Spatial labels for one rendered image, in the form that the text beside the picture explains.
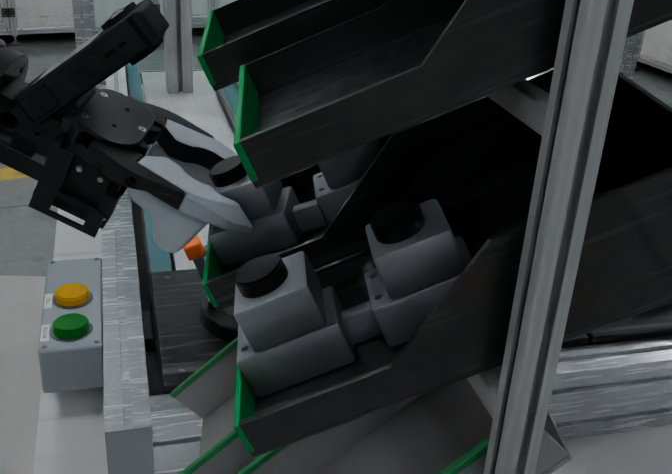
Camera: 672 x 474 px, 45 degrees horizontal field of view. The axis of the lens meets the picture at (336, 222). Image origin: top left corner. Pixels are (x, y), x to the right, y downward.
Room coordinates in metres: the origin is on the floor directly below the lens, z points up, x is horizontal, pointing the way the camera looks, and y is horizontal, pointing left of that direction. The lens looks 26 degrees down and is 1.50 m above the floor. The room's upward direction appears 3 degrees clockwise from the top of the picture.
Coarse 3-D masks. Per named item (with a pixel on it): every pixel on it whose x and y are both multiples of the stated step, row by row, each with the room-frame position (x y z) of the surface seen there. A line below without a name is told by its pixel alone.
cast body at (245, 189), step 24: (216, 168) 0.56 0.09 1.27; (240, 168) 0.55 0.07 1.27; (240, 192) 0.53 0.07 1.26; (264, 192) 0.53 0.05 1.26; (288, 192) 0.56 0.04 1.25; (264, 216) 0.54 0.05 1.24; (288, 216) 0.54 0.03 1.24; (312, 216) 0.55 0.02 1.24; (216, 240) 0.54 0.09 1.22; (240, 240) 0.54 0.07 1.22; (264, 240) 0.54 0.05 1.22; (288, 240) 0.53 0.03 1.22
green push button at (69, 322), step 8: (56, 320) 0.78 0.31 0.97; (64, 320) 0.78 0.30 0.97; (72, 320) 0.78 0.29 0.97; (80, 320) 0.79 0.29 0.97; (88, 320) 0.79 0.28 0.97; (56, 328) 0.77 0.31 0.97; (64, 328) 0.77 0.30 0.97; (72, 328) 0.77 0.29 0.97; (80, 328) 0.77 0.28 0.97; (88, 328) 0.78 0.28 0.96; (56, 336) 0.77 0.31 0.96; (64, 336) 0.76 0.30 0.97; (72, 336) 0.76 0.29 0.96
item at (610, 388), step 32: (576, 352) 0.80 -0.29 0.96; (608, 352) 0.80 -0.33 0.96; (640, 352) 0.81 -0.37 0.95; (576, 384) 0.76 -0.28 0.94; (608, 384) 0.78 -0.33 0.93; (640, 384) 0.79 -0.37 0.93; (160, 416) 0.64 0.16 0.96; (192, 416) 0.64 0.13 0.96; (576, 416) 0.76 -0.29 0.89; (608, 416) 0.78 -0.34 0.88; (640, 416) 0.79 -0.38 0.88; (160, 448) 0.63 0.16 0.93; (192, 448) 0.64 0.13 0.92
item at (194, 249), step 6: (192, 240) 0.81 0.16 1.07; (198, 240) 0.81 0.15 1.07; (186, 246) 0.80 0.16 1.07; (192, 246) 0.80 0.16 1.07; (198, 246) 0.80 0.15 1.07; (204, 246) 0.81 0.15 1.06; (186, 252) 0.79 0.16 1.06; (192, 252) 0.80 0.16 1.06; (198, 252) 0.80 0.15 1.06; (204, 252) 0.80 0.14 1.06; (192, 258) 0.80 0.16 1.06; (198, 258) 0.80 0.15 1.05; (204, 258) 0.81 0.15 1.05; (198, 264) 0.80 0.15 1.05; (204, 264) 0.80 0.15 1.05; (198, 270) 0.80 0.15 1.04
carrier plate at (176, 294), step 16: (160, 272) 0.91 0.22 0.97; (176, 272) 0.91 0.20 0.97; (192, 272) 0.91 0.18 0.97; (160, 288) 0.87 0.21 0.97; (176, 288) 0.87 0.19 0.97; (192, 288) 0.87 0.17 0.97; (160, 304) 0.83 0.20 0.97; (176, 304) 0.83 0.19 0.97; (192, 304) 0.84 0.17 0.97; (160, 320) 0.80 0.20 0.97; (176, 320) 0.80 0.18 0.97; (192, 320) 0.80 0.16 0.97; (160, 336) 0.77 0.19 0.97; (176, 336) 0.77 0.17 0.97; (192, 336) 0.77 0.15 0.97; (208, 336) 0.77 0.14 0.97; (160, 352) 0.74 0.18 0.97; (176, 352) 0.74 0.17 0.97; (192, 352) 0.74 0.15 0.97; (208, 352) 0.74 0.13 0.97; (176, 368) 0.71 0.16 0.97; (192, 368) 0.71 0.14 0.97; (176, 384) 0.68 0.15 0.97
